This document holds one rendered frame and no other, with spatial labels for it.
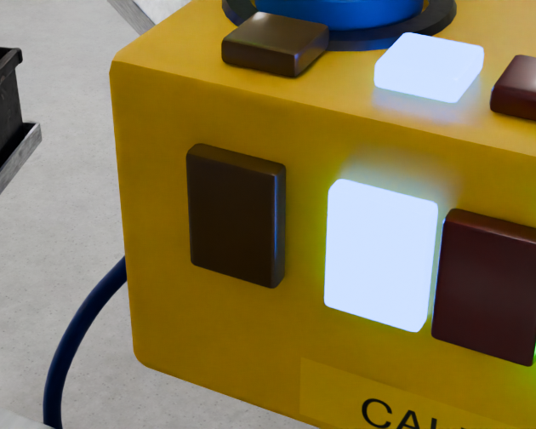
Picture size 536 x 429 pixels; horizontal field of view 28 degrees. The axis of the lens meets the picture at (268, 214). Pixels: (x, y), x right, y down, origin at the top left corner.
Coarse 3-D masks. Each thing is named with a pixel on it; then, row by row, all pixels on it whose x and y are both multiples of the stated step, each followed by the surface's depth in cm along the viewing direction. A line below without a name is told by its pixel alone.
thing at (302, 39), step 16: (256, 16) 23; (272, 16) 23; (240, 32) 22; (256, 32) 22; (272, 32) 22; (288, 32) 22; (304, 32) 22; (320, 32) 23; (224, 48) 22; (240, 48) 22; (256, 48) 22; (272, 48) 22; (288, 48) 22; (304, 48) 22; (320, 48) 23; (240, 64) 22; (256, 64) 22; (272, 64) 22; (288, 64) 22; (304, 64) 22
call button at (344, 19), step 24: (264, 0) 24; (288, 0) 24; (312, 0) 23; (336, 0) 23; (360, 0) 23; (384, 0) 24; (408, 0) 24; (336, 24) 24; (360, 24) 24; (384, 24) 24
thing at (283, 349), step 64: (192, 0) 26; (448, 0) 25; (512, 0) 26; (128, 64) 23; (192, 64) 23; (320, 64) 23; (128, 128) 24; (192, 128) 23; (256, 128) 22; (320, 128) 21; (384, 128) 21; (448, 128) 20; (512, 128) 20; (128, 192) 25; (320, 192) 22; (448, 192) 21; (512, 192) 20; (128, 256) 26; (320, 256) 23; (192, 320) 26; (256, 320) 25; (320, 320) 24; (256, 384) 26; (320, 384) 25; (384, 384) 24; (448, 384) 23; (512, 384) 22
